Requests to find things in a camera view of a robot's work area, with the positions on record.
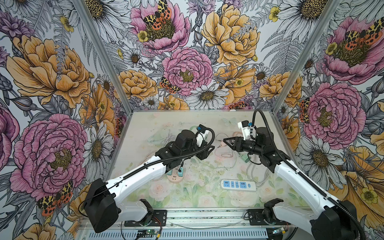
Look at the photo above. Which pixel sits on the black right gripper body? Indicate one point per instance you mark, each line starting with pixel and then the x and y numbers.
pixel 249 146

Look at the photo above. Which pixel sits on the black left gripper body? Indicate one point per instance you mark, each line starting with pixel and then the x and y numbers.
pixel 201 152

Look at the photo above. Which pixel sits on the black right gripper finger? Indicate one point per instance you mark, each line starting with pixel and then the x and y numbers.
pixel 231 145
pixel 231 140

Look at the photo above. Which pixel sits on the green charger plug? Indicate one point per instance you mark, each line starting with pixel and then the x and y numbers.
pixel 245 157

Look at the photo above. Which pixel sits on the white blue power strip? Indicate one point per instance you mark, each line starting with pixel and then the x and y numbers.
pixel 238 185

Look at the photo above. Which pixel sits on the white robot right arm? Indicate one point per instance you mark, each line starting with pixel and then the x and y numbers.
pixel 328 217

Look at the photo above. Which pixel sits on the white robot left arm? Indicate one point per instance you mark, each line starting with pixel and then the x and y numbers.
pixel 104 204

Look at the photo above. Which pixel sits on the round pink power socket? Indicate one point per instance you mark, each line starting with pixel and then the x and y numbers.
pixel 174 178

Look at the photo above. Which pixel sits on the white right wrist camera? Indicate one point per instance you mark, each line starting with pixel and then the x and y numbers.
pixel 248 129

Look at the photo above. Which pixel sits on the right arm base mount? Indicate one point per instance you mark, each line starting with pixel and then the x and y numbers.
pixel 261 217

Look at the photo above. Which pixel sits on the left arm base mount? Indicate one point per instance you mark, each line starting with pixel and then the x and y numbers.
pixel 155 219

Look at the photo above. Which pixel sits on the aluminium front rail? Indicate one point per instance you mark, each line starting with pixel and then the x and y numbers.
pixel 202 224

